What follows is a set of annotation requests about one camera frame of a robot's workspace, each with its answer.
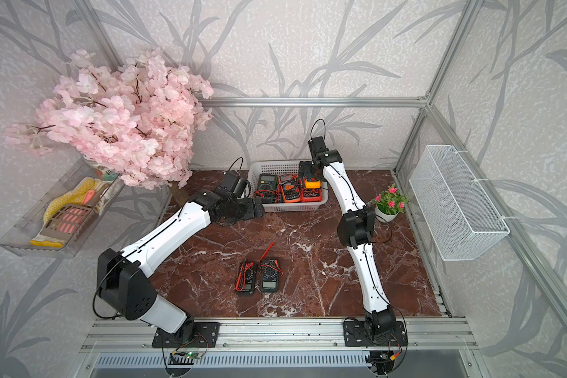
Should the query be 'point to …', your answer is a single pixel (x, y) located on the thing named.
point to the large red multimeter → (311, 194)
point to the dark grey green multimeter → (270, 269)
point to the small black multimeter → (246, 279)
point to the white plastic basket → (283, 167)
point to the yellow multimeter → (313, 184)
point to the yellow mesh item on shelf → (85, 185)
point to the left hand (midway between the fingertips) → (255, 212)
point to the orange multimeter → (290, 186)
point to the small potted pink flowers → (389, 204)
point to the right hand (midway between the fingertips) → (310, 171)
